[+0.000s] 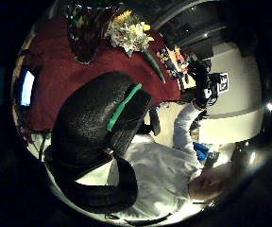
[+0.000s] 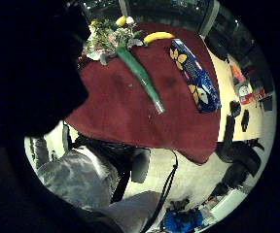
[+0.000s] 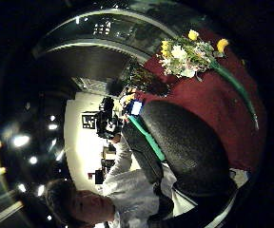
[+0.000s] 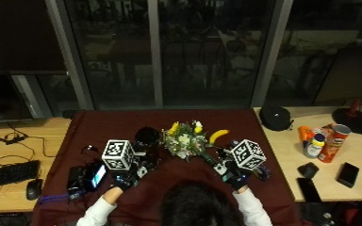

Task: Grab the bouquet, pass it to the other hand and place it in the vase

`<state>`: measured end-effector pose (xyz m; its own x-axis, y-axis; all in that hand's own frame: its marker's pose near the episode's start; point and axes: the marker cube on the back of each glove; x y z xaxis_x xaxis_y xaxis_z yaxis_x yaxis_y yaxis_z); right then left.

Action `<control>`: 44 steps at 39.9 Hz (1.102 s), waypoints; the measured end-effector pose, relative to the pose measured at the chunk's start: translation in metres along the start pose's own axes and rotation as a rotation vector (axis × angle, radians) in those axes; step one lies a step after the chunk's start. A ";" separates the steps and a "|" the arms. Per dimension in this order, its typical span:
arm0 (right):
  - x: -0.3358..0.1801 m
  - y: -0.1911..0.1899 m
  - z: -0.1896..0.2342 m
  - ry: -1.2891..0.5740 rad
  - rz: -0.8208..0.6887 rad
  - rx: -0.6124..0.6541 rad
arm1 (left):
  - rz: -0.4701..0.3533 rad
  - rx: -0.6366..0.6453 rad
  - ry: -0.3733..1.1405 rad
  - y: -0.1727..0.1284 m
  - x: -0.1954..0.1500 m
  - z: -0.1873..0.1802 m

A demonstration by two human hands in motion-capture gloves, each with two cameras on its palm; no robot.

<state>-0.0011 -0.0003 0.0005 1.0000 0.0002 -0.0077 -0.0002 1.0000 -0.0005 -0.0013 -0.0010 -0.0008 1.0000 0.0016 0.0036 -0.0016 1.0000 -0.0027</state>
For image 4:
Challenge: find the white marker cube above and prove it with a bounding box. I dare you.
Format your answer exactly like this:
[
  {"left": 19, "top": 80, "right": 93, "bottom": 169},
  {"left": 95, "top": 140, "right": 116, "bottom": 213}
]
[
  {"left": 100, "top": 139, "right": 136, "bottom": 171},
  {"left": 229, "top": 138, "right": 267, "bottom": 171}
]

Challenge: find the black computer mouse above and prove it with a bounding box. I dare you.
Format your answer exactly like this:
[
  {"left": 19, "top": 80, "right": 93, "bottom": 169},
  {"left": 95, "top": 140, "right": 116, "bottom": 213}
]
[{"left": 25, "top": 178, "right": 44, "bottom": 202}]

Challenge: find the black box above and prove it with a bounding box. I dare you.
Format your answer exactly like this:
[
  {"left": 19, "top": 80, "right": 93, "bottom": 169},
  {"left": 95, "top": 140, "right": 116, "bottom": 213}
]
[{"left": 65, "top": 165, "right": 87, "bottom": 193}]

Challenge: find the black vase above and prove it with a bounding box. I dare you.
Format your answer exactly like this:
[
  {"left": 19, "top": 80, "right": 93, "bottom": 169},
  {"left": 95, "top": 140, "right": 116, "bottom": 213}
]
[{"left": 133, "top": 126, "right": 161, "bottom": 149}]

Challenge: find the red chips can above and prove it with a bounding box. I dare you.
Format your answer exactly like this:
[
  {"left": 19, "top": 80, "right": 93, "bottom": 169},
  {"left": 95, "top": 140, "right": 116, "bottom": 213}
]
[{"left": 316, "top": 123, "right": 352, "bottom": 164}]

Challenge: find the red snack packet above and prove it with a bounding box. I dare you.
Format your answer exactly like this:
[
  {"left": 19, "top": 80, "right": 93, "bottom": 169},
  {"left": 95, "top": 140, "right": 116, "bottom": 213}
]
[{"left": 312, "top": 122, "right": 336, "bottom": 137}]

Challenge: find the dark red tablecloth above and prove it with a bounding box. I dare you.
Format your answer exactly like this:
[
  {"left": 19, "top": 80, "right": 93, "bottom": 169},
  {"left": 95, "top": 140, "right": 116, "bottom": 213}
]
[{"left": 31, "top": 108, "right": 303, "bottom": 226}]

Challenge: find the orange packet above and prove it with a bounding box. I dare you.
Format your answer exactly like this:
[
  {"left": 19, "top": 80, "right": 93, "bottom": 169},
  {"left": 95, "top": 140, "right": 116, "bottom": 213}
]
[{"left": 298, "top": 125, "right": 315, "bottom": 149}]

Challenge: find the black keyboard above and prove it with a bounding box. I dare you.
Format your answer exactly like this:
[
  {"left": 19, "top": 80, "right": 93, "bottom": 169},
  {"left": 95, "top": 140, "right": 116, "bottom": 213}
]
[{"left": 0, "top": 159, "right": 41, "bottom": 191}]

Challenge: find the flower bouquet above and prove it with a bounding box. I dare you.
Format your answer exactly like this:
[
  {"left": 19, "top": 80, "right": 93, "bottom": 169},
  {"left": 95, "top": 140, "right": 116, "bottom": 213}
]
[{"left": 160, "top": 120, "right": 221, "bottom": 167}]

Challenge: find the yellow banana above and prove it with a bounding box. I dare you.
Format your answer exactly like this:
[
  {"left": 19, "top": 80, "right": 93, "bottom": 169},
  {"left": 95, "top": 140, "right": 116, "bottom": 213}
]
[{"left": 207, "top": 129, "right": 231, "bottom": 146}]

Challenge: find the white bottle with blue cap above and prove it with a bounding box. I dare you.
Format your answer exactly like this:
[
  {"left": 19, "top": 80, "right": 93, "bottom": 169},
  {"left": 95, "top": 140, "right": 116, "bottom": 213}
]
[{"left": 303, "top": 133, "right": 327, "bottom": 159}]

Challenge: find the small white palm camera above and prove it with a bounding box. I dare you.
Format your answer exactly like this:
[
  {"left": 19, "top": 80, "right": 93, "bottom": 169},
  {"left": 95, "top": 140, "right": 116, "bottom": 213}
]
[
  {"left": 135, "top": 165, "right": 149, "bottom": 179},
  {"left": 212, "top": 163, "right": 229, "bottom": 177}
]

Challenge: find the black monitor with round stand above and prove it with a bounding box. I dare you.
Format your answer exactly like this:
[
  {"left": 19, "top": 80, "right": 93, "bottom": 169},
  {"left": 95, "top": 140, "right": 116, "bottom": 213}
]
[{"left": 312, "top": 42, "right": 362, "bottom": 136}]

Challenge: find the black round case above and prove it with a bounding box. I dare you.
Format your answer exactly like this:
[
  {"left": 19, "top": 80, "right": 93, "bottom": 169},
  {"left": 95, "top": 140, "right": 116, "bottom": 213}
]
[{"left": 259, "top": 105, "right": 295, "bottom": 132}]

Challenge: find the small black pouch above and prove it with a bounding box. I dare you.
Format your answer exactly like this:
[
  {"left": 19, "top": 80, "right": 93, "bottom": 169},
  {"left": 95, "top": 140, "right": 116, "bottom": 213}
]
[{"left": 296, "top": 161, "right": 320, "bottom": 180}]

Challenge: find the person's left hand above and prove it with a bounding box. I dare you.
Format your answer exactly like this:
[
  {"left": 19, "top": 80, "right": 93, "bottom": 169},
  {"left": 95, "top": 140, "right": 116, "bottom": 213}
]
[{"left": 112, "top": 150, "right": 161, "bottom": 193}]

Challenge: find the purple strap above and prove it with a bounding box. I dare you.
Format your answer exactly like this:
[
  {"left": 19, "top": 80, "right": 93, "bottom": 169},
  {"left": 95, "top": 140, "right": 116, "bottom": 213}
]
[{"left": 36, "top": 193, "right": 73, "bottom": 205}]

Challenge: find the black cable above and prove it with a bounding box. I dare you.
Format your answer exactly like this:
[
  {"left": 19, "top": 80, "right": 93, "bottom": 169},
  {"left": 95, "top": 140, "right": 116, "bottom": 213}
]
[{"left": 0, "top": 122, "right": 56, "bottom": 168}]

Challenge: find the person's right hand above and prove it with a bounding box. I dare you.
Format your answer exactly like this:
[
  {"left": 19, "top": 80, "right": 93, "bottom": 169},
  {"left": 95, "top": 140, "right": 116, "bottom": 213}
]
[{"left": 213, "top": 146, "right": 272, "bottom": 191}]

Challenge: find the black device with lit screen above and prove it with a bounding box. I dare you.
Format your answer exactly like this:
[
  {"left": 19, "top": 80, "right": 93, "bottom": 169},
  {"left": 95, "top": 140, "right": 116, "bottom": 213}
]
[{"left": 81, "top": 160, "right": 108, "bottom": 191}]

